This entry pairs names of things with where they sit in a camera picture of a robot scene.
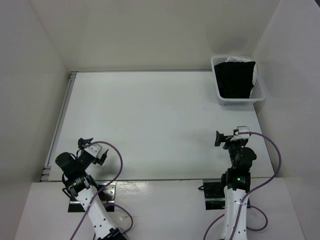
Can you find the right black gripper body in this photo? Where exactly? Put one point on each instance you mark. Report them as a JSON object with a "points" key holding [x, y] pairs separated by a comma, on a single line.
{"points": [[233, 147]]}

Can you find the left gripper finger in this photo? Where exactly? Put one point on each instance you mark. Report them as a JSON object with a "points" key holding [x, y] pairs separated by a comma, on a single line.
{"points": [[83, 143], [101, 160]]}

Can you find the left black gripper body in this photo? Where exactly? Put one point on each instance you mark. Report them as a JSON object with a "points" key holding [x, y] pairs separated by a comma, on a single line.
{"points": [[83, 161]]}

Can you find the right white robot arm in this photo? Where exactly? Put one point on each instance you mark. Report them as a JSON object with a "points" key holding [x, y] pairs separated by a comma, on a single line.
{"points": [[236, 182]]}

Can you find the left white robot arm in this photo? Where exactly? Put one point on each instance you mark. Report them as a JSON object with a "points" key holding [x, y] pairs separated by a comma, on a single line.
{"points": [[80, 186]]}

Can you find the white plastic basket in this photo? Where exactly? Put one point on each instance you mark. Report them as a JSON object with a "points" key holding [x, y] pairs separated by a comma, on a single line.
{"points": [[257, 94]]}

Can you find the black skirt in basket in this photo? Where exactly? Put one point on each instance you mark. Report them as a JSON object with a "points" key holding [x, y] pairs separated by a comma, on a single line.
{"points": [[220, 74]]}

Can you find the white skirt in basket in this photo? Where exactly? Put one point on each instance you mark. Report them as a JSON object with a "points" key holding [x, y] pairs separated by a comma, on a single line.
{"points": [[240, 77]]}

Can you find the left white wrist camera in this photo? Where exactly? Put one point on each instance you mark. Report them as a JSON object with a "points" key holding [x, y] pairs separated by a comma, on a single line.
{"points": [[93, 150]]}

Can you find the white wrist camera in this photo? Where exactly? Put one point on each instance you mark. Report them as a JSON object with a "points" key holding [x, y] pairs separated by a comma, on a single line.
{"points": [[241, 133], [93, 150]]}

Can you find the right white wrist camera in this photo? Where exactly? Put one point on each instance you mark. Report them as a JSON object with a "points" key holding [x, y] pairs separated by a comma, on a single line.
{"points": [[241, 133]]}

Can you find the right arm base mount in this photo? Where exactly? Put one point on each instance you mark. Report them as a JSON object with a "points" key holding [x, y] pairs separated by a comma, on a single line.
{"points": [[218, 197]]}

